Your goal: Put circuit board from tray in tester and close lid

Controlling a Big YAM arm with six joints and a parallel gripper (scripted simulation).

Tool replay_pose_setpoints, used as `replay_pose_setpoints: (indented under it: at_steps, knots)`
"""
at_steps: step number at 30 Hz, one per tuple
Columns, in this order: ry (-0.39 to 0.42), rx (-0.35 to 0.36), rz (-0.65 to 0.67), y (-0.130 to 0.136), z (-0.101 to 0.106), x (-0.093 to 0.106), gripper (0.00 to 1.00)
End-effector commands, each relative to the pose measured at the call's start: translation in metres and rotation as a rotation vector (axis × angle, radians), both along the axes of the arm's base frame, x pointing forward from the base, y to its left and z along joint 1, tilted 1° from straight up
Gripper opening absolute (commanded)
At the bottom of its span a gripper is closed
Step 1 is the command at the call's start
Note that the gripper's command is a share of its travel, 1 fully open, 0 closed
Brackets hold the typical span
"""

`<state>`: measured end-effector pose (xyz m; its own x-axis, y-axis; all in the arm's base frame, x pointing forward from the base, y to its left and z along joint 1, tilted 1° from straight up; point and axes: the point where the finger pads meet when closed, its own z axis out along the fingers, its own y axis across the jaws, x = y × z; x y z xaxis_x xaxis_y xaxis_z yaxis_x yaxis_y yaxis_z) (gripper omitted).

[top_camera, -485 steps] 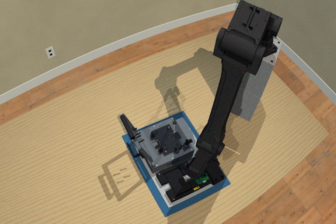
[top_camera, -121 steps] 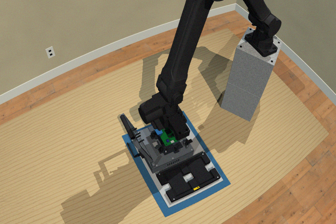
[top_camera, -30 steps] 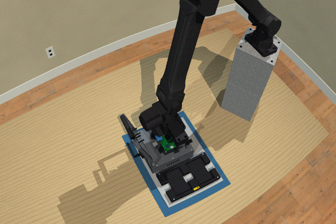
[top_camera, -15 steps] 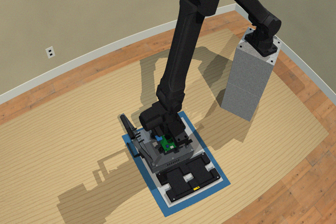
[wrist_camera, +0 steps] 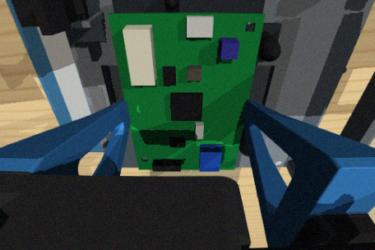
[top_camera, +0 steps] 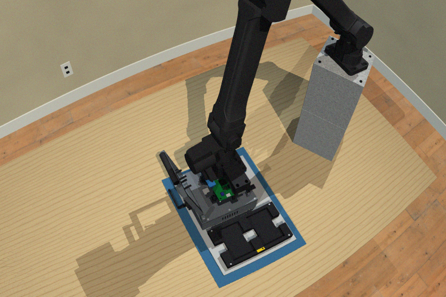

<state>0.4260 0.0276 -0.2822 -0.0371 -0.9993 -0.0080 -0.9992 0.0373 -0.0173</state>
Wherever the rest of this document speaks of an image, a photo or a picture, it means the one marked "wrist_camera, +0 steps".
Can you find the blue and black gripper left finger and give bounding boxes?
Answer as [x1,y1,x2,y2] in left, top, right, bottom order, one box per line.
[0,100,131,176]

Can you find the green circuit board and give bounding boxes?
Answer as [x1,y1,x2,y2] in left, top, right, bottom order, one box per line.
[108,12,265,172]

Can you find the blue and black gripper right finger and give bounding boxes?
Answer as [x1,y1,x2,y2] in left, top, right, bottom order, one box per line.
[243,100,375,248]

